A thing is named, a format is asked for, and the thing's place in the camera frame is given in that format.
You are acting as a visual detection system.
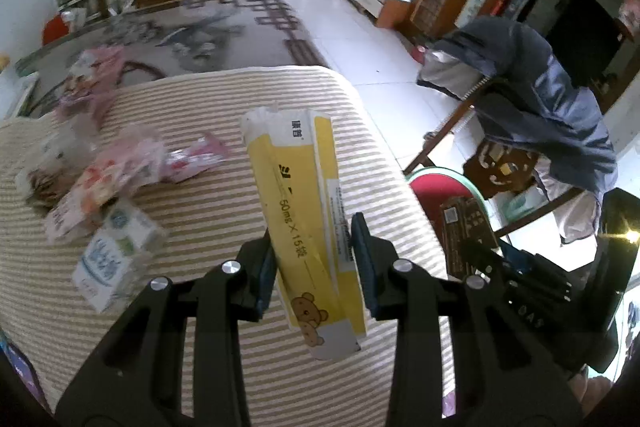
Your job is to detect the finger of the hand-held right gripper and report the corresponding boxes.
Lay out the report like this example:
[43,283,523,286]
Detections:
[500,241,572,304]
[460,239,568,334]

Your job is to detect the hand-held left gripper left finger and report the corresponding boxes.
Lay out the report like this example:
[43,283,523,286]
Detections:
[55,227,278,427]

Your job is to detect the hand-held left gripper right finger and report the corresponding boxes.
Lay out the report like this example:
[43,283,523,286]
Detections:
[350,212,583,427]

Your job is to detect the dark brown box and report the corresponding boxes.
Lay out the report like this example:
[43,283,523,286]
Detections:
[439,196,501,280]

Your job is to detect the yellow bear print box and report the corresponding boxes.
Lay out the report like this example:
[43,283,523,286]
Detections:
[240,106,368,362]

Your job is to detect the red bin with green rim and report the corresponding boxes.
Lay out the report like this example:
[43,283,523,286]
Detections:
[404,166,513,253]

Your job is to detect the pink snack bag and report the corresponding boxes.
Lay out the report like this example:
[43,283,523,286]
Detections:
[55,46,126,128]

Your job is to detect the person's right hand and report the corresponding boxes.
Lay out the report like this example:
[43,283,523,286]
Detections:
[570,369,615,408]

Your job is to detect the carved wooden chair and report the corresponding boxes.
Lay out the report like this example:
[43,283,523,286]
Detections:
[402,77,601,248]

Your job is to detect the beige striped mat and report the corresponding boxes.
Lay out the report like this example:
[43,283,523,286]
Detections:
[0,64,451,418]

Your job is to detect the torn pink wrapper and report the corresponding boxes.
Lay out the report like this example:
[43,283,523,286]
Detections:
[165,132,232,184]

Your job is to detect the blue grey jacket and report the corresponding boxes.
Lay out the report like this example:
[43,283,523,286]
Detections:
[416,16,619,248]

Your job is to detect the white blue milk carton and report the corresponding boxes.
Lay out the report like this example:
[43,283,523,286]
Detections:
[71,202,166,314]

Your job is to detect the pink floral wrapper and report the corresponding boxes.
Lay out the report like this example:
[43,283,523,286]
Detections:
[44,127,168,245]

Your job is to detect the dark door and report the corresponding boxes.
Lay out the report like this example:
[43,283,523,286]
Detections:
[535,0,631,88]

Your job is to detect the brown snack wrapper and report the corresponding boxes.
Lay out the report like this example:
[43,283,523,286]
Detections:
[27,172,68,208]

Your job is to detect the red hanging ornament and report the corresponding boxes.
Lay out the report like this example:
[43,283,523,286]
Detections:
[617,0,640,32]

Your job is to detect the blue plastic object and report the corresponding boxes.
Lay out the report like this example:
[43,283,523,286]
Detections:
[0,332,38,408]

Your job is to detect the white boxes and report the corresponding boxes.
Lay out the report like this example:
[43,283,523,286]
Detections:
[0,69,40,120]

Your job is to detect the red bag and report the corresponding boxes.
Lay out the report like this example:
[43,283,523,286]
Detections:
[42,14,76,45]

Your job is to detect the pale framed wall picture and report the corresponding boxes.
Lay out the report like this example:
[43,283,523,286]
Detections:
[469,0,492,26]

